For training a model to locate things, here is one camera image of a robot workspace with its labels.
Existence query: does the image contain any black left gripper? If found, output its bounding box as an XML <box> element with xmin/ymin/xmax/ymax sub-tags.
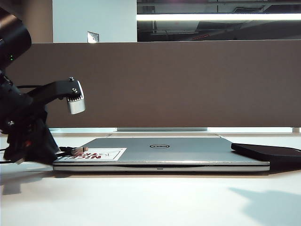
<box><xmin>0</xmin><ymin>77</ymin><xmax>61</xmax><ymax>164</ymax></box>

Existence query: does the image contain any black charging cable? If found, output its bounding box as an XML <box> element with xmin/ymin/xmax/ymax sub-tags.
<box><xmin>0</xmin><ymin>145</ymin><xmax>89</xmax><ymax>163</ymax></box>

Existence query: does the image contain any white red printed sticker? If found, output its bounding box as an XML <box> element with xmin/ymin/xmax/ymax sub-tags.
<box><xmin>57</xmin><ymin>147</ymin><xmax>127</xmax><ymax>162</ymax></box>

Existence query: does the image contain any silver Dell laptop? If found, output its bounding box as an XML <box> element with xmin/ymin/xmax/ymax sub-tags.
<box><xmin>53</xmin><ymin>137</ymin><xmax>270</xmax><ymax>172</ymax></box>

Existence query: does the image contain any brown desk divider panel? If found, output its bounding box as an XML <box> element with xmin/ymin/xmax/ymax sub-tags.
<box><xmin>7</xmin><ymin>40</ymin><xmax>301</xmax><ymax>129</ymax></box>

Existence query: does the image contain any silver wall plate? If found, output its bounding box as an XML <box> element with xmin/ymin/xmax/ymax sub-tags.
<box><xmin>87</xmin><ymin>31</ymin><xmax>100</xmax><ymax>44</ymax></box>

